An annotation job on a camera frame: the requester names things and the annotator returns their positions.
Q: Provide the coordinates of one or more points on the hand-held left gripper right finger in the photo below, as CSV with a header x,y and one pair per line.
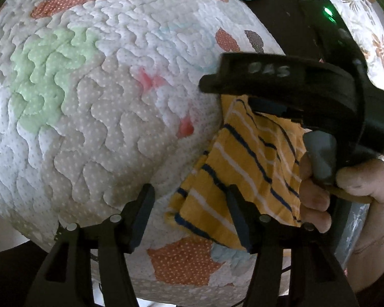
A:
x,y
241,220

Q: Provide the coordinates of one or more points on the white leaf-print pillow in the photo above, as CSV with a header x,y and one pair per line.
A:
x,y
361,9

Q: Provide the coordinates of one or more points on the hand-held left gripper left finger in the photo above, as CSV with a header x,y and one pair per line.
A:
x,y
140,217

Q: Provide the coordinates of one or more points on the yellow striped small shirt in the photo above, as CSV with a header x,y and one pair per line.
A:
x,y
243,172

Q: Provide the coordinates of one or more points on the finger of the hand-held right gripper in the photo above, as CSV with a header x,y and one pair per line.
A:
x,y
275,76
275,108

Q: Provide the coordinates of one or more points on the person's right hand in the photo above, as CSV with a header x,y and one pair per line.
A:
x,y
371,182

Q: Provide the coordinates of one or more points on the white quilted heart-print blanket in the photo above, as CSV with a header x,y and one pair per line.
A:
x,y
83,118

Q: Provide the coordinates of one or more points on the person's right forearm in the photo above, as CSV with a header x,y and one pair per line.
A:
x,y
371,268

